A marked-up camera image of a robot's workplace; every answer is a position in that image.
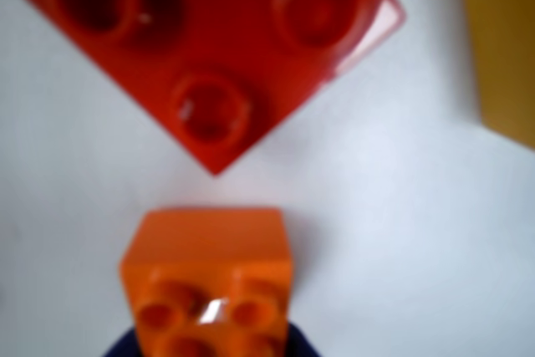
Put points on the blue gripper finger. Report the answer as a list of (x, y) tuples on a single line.
[(301, 344), (125, 346)]

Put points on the orange 2x4 toy block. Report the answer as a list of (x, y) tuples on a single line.
[(209, 240)]

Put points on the red 2x4 toy block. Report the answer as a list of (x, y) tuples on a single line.
[(234, 39)]

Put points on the yellow 2x2 toy block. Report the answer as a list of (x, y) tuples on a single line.
[(501, 39)]

